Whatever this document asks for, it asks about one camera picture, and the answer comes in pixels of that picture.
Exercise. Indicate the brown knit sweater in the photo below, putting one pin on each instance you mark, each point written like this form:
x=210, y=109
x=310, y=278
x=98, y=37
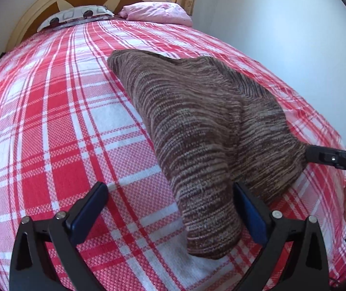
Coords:
x=197, y=133

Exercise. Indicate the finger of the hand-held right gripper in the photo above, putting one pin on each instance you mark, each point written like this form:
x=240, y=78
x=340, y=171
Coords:
x=324, y=156

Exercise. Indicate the pink pillow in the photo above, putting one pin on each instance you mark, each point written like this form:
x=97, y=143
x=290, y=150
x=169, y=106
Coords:
x=157, y=12

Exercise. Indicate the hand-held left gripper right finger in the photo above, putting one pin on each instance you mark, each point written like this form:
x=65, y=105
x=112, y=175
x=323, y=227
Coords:
x=253, y=215

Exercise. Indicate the cream wooden headboard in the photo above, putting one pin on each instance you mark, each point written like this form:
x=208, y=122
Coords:
x=27, y=15

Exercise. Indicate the grey patterned pillow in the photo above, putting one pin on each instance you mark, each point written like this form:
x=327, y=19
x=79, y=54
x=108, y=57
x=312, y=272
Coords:
x=73, y=16

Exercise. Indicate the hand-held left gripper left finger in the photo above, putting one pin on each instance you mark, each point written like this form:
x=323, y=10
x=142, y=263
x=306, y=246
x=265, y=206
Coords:
x=85, y=209

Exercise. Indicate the red plaid bedsheet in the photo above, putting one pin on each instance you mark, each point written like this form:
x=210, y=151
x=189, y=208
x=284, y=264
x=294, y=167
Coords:
x=57, y=121

